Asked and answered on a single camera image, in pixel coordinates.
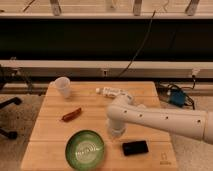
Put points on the red chili pepper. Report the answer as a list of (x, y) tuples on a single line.
[(72, 115)]

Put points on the white soap bar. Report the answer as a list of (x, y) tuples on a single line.
[(141, 105)]

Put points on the blue power box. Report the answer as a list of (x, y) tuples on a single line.
[(177, 98)]

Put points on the white wall outlet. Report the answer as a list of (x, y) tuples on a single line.
[(105, 72)]

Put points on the black rectangular phone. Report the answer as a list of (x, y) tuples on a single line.
[(135, 147)]

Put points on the green ceramic bowl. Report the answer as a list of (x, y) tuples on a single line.
[(85, 150)]

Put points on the black office chair base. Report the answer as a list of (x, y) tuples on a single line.
[(9, 134)]

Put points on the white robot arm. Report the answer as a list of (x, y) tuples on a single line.
[(193, 124)]

